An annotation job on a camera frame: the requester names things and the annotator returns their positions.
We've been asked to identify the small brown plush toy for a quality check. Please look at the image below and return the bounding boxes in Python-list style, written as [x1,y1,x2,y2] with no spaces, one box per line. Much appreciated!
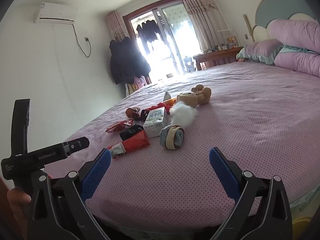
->
[125,107,141,119]

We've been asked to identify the grey plastic stool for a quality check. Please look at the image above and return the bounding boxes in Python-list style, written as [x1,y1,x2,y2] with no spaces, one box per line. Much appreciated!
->
[184,56,196,74]

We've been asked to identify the pink patterned fabric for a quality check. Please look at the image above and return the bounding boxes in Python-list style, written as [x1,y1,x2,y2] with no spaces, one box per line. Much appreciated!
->
[125,76,148,96]

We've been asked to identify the dark clothes on line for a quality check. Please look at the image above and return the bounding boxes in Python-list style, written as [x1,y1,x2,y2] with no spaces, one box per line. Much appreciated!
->
[136,19,164,43]

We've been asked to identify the colourful picture box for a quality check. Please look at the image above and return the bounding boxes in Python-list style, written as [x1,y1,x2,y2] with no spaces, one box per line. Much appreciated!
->
[226,36,240,48]

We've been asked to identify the yellow trash bin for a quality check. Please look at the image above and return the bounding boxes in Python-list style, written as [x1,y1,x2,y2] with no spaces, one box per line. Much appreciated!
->
[291,217,313,232]

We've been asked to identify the white air conditioner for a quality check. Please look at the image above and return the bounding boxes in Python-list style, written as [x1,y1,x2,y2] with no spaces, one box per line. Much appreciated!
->
[34,2,79,25]

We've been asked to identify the sliding glass door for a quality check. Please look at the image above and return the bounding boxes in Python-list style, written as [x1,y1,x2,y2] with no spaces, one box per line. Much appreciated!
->
[122,0,200,81]

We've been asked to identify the pink striped curtain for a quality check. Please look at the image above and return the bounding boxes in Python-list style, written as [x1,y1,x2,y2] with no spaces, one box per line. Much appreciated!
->
[177,0,232,55]
[106,11,128,42]

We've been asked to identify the white milk carton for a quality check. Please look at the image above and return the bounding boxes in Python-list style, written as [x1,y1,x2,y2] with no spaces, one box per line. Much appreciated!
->
[143,107,169,138]

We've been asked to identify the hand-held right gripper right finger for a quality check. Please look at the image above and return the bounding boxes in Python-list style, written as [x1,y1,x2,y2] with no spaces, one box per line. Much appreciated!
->
[209,147,293,240]

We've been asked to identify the white fluffy ball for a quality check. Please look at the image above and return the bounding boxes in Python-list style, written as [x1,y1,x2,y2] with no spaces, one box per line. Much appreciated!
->
[169,102,199,126]

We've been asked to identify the long purple bolster pillow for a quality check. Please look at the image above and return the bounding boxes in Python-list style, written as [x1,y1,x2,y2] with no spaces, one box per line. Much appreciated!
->
[266,19,320,53]

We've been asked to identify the red wrapper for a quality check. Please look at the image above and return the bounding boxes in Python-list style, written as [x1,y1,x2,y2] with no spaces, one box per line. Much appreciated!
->
[105,119,134,134]

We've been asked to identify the blue and cream headboard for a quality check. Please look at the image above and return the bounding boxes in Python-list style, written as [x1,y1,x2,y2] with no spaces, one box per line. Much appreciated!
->
[251,0,318,43]

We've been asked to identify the purple pillow with teal ruffle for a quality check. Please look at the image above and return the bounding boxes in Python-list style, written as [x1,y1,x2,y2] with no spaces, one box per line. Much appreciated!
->
[236,39,284,65]
[274,46,320,77]

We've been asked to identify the bed with purple dotted sheet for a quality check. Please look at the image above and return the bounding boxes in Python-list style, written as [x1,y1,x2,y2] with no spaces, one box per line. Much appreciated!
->
[44,60,320,230]

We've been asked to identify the person's left hand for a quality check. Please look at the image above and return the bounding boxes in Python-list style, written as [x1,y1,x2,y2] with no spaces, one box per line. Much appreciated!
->
[7,187,32,233]

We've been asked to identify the teal ruffled bed skirt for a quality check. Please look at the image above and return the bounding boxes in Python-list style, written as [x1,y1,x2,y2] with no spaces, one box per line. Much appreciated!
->
[291,186,319,214]

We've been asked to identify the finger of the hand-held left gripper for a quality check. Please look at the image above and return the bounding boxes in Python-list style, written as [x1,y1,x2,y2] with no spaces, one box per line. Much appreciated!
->
[62,136,90,155]

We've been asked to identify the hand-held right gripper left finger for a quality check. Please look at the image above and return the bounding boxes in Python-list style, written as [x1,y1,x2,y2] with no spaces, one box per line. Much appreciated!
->
[26,148,118,240]

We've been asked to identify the black power cable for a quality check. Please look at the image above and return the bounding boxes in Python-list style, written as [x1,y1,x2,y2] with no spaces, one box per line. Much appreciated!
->
[72,24,92,58]

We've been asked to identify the brown teddy bear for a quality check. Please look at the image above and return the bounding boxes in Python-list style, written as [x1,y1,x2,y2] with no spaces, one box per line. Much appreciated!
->
[176,84,212,108]

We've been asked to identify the dark hanging coats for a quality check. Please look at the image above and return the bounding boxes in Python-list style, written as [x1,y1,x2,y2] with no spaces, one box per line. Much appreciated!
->
[109,37,152,85]

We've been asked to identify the wooden desk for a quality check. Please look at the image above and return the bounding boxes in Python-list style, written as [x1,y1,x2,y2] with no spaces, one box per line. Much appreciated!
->
[192,46,244,71]

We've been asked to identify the black cloth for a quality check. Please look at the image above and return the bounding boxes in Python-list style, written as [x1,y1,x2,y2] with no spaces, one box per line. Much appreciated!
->
[119,124,144,141]

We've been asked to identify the red snack packet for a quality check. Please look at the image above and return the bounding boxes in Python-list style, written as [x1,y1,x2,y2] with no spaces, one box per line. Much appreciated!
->
[106,130,151,159]

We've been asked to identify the clear acrylic box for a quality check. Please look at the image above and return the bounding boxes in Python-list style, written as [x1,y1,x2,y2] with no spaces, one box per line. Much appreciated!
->
[217,29,238,48]

